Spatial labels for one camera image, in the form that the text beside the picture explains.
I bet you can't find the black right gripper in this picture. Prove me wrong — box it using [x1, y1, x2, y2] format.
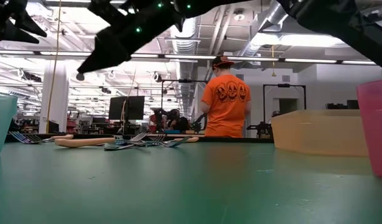
[77, 0, 185, 73]

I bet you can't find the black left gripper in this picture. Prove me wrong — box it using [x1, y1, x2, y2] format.
[0, 0, 49, 45]

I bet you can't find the glossy black metal fork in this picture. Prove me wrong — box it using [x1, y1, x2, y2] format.
[133, 133, 167, 147]

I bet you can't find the white pillar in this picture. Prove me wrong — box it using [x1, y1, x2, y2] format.
[38, 60, 70, 134]

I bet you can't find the black monitor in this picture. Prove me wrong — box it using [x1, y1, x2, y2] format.
[108, 95, 146, 121]
[326, 100, 360, 110]

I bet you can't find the teal plastic bin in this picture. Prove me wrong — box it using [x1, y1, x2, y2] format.
[0, 92, 19, 156]

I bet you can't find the person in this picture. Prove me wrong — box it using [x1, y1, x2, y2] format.
[167, 108, 191, 131]
[200, 55, 253, 139]

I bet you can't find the long light bar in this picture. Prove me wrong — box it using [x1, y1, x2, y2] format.
[0, 49, 378, 66]

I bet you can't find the yellow plastic bin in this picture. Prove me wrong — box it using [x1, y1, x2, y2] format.
[271, 109, 369, 157]

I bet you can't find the pink plastic bin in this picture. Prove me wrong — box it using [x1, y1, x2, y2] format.
[356, 79, 382, 180]

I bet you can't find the yellow hanging cable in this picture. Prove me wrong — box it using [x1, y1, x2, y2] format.
[45, 0, 63, 134]

